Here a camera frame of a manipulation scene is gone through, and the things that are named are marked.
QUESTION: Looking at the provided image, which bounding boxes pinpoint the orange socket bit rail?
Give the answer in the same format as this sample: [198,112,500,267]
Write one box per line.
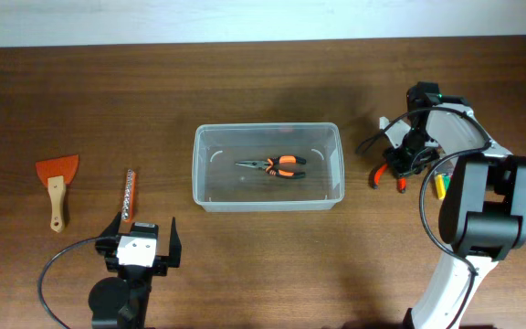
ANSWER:
[121,169,136,223]

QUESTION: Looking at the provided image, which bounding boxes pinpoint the right black cable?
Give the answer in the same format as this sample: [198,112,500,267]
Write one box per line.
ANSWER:
[354,105,493,329]

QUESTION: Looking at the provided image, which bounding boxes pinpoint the clear plastic container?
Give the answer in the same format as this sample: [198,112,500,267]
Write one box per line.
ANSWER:
[192,122,345,212]

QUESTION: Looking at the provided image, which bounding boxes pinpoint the left black cable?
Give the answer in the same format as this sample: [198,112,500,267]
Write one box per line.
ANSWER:
[37,235,109,329]

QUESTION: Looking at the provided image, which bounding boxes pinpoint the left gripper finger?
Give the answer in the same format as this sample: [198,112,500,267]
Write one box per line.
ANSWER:
[100,212,121,237]
[168,218,182,257]

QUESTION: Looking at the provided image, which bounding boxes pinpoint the orange-black long nose pliers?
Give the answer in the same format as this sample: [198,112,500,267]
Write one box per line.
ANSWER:
[235,155,307,179]

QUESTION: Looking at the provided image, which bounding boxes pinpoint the orange scraper wooden handle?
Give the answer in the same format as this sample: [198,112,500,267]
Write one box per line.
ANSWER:
[36,154,79,233]

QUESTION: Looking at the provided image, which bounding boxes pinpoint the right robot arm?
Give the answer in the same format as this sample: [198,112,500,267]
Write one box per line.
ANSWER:
[376,81,526,328]

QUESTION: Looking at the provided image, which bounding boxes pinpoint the clear case coloured tubes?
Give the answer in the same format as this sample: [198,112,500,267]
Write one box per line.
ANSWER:
[434,161,454,200]

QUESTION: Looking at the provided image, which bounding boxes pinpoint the small red-handled pliers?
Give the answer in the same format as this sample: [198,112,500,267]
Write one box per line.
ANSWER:
[370,163,406,194]

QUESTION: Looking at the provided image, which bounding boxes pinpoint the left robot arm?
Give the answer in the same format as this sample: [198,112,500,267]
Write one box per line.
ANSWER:
[88,214,183,328]

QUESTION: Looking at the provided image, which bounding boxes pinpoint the black cable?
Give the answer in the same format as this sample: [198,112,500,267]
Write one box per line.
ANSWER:
[354,105,493,329]
[37,235,109,329]

